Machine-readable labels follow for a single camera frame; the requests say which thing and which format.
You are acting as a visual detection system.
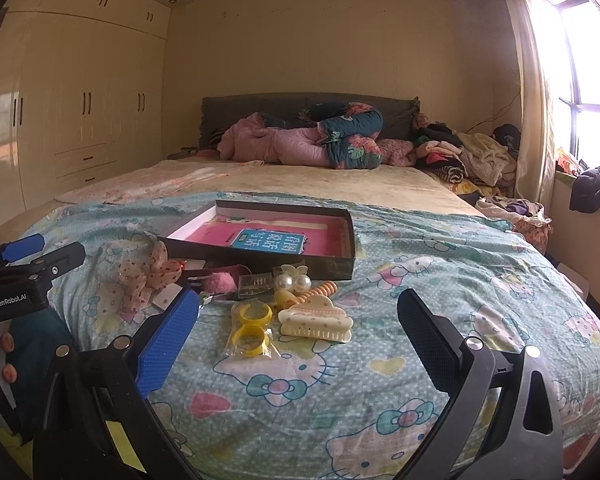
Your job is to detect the white stud earring card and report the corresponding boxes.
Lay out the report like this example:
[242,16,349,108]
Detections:
[151,283,183,311]

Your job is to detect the polka dot fabric bow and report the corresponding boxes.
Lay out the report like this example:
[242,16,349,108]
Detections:
[119,240,182,313]

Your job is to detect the yellow rings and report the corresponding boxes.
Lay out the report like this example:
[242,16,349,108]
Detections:
[223,298,282,361]

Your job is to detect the maroon pompom hair clip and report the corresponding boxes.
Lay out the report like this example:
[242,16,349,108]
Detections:
[178,264,250,296]

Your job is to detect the orange spiral hair tie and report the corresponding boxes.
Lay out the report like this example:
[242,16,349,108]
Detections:
[273,279,339,311]

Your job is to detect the cream cloud hair claw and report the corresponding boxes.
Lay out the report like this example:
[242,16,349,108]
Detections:
[278,295,353,344]

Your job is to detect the pearl flower hair clip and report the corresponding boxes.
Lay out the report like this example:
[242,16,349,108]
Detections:
[273,264,312,295]

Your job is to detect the red ball earring card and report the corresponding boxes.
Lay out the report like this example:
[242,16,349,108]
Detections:
[176,259,206,275]

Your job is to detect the person's left hand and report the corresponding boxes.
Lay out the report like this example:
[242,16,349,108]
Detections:
[0,332,18,384]

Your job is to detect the hello kitty teal blanket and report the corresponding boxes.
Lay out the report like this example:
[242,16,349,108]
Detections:
[9,190,600,480]

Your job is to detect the dark cardboard tray box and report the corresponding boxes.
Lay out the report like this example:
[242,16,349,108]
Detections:
[159,200,355,281]

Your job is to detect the beige bed sheet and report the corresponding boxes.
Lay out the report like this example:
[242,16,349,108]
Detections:
[0,157,479,243]

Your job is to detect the pink and blue book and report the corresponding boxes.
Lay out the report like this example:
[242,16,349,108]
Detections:
[173,214,348,257]

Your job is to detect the cream wardrobe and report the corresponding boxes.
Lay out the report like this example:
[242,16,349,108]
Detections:
[0,0,170,226]

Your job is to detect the pile of clothes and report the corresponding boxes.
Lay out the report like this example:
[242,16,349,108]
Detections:
[411,113,552,252]

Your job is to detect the beige curtain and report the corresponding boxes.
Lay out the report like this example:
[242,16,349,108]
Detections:
[505,0,555,207]

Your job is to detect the black clothing on windowsill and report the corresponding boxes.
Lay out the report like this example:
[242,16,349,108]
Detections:
[569,166,600,214]

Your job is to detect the dark floral quilt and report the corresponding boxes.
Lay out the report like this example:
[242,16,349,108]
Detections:
[261,101,384,169]

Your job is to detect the dark green headboard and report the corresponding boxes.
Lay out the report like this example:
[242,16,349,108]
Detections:
[198,91,423,151]

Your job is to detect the pink quilt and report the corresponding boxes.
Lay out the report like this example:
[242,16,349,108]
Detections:
[216,113,417,167]

